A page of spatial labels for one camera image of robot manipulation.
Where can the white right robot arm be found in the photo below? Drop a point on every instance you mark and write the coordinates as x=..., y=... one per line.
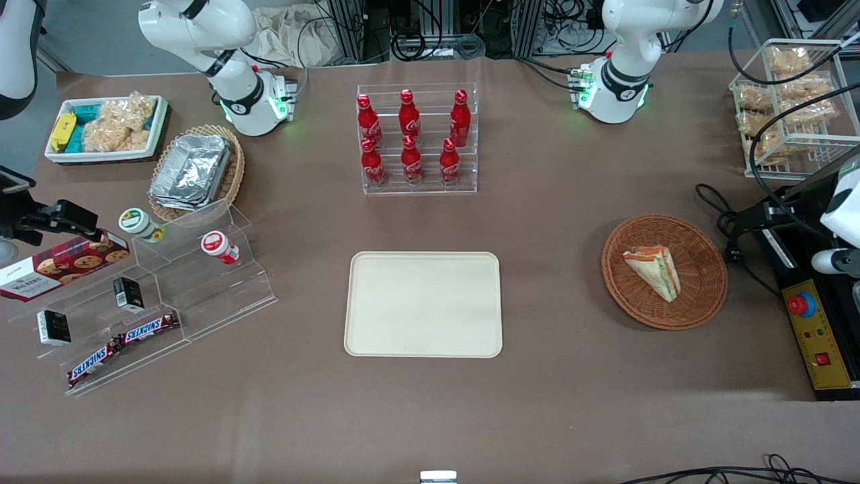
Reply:
x=245, y=101

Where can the green-lid white cup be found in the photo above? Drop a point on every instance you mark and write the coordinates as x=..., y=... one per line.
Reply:
x=138, y=223

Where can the yellow snack packet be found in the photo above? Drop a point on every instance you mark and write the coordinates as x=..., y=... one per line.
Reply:
x=63, y=131

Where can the clear acrylic step shelf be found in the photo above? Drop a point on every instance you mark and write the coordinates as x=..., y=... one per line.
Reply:
x=201, y=289

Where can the clear bag of rice crackers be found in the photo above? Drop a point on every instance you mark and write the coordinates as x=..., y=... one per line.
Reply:
x=121, y=124

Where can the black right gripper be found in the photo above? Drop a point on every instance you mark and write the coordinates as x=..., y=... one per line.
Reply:
x=39, y=220

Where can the red cola bottle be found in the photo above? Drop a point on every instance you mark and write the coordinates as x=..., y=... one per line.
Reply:
x=449, y=163
x=368, y=121
x=373, y=165
x=409, y=117
x=412, y=161
x=459, y=121

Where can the red emergency stop button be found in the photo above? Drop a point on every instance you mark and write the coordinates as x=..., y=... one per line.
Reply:
x=799, y=305

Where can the cream rectangular tray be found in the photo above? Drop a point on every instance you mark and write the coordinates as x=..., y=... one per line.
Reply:
x=423, y=306

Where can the clear acrylic bottle rack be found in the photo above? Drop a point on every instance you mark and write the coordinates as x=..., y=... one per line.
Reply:
x=416, y=188

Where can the bagged fried snack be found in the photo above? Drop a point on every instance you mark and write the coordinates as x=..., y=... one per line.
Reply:
x=766, y=144
x=809, y=113
x=806, y=89
x=754, y=95
x=789, y=60

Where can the oval wicker basket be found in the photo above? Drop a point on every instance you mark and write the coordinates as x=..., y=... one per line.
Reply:
x=232, y=171

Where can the red-lid white cup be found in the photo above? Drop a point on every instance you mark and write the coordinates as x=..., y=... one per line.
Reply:
x=218, y=246

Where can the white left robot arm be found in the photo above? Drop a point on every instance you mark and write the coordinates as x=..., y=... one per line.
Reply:
x=625, y=81

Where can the white rectangular snack bin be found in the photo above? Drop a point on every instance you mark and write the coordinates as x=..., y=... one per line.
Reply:
x=156, y=128

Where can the Snickers bar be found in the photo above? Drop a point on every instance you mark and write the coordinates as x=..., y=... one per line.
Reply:
x=149, y=327
x=94, y=363

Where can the round brown wicker basket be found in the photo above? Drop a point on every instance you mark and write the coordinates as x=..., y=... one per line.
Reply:
x=702, y=269

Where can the triangle sandwich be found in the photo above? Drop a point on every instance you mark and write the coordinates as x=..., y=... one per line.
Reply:
x=655, y=270

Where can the small black box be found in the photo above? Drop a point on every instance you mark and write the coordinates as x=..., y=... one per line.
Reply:
x=127, y=294
x=54, y=327

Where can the red cookie box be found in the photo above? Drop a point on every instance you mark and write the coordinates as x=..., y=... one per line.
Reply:
x=60, y=267

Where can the beige cloth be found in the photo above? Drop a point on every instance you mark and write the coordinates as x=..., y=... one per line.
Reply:
x=295, y=37

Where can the teal snack box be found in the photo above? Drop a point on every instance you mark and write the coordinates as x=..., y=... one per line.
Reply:
x=86, y=109

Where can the stack of foil trays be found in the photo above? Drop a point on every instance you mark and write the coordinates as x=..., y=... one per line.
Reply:
x=191, y=171

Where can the black and yellow control box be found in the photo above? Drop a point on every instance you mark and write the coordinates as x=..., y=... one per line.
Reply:
x=816, y=343

